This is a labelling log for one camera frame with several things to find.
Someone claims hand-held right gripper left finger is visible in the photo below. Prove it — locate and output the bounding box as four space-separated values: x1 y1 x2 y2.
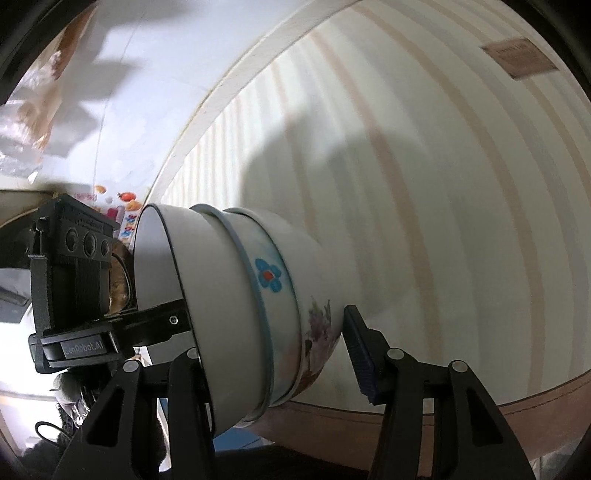
53 347 219 480

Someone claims black cable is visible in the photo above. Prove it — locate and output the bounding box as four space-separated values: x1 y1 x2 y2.
36 421 63 446

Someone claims striped tablecloth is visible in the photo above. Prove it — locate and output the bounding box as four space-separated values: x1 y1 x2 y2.
143 0 591 462

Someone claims brown tablecloth label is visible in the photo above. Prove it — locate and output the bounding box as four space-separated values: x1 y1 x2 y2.
480 39 557 80

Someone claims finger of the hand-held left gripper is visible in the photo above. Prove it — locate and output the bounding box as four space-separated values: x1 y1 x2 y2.
102 298 193 348

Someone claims white bowl with blue flower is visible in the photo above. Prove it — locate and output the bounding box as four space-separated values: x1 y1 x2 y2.
190 203 302 408

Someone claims large white bowl dark rim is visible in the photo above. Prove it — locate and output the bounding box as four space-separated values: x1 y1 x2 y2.
133 203 274 437

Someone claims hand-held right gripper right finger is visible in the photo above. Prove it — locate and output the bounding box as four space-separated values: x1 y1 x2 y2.
343 305 536 480

